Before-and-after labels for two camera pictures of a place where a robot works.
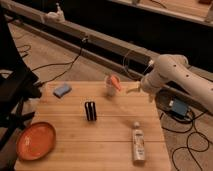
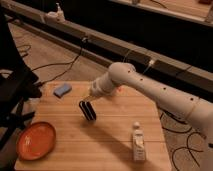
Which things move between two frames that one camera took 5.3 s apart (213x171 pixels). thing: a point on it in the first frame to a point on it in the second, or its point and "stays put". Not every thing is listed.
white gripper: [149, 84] to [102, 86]
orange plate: [36, 141] stays put
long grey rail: [117, 53] stays put
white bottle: [138, 143] stays put
